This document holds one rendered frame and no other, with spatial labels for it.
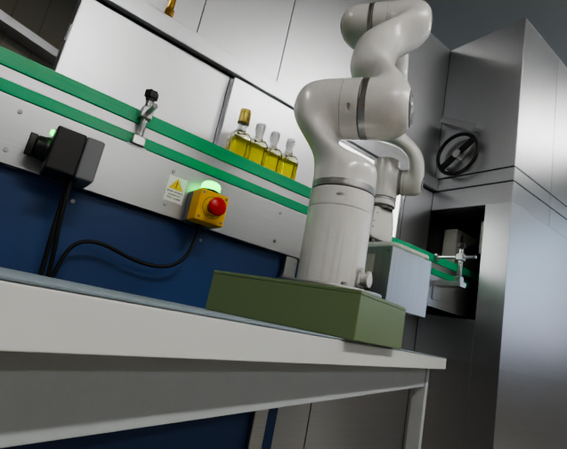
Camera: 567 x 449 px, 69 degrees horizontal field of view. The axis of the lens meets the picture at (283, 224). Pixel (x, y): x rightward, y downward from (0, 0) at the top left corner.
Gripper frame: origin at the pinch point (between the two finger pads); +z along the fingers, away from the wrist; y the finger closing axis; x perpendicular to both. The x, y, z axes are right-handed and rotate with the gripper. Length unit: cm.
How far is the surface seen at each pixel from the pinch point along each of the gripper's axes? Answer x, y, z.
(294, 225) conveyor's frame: -1.9, 29.1, -1.2
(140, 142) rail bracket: 0, 73, -6
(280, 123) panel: -29, 24, -43
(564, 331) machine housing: 1, -128, 2
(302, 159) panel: -29.8, 12.2, -33.6
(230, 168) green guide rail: -4, 50, -10
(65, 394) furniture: 56, 84, 32
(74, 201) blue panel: -3, 81, 10
